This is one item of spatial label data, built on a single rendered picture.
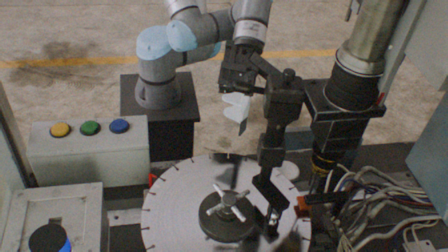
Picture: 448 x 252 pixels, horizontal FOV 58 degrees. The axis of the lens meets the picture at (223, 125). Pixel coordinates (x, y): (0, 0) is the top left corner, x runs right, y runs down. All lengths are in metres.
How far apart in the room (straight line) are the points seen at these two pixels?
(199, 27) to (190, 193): 0.39
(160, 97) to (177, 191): 0.51
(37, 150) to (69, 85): 1.67
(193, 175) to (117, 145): 0.23
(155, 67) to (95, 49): 1.77
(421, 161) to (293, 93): 0.20
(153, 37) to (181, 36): 0.28
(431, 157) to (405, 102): 2.33
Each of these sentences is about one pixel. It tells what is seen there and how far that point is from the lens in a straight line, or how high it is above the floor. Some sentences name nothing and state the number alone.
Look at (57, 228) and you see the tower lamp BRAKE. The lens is 0.57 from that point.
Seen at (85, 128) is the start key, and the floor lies 0.91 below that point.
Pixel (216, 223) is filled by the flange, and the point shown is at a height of 0.96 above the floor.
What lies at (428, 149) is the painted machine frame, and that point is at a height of 1.27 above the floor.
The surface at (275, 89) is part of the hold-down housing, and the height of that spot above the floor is 1.25.
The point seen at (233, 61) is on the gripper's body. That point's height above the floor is 1.10.
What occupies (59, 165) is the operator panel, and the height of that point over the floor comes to 0.85.
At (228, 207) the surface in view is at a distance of 0.77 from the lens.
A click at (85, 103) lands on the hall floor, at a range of 2.54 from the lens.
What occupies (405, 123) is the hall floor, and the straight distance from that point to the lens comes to 2.73.
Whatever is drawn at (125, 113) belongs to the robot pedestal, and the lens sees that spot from 1.31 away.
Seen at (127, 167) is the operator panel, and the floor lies 0.82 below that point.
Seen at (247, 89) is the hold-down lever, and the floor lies 1.21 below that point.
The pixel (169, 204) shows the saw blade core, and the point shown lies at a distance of 0.83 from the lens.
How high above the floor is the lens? 1.63
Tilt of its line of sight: 44 degrees down
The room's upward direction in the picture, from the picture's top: 6 degrees clockwise
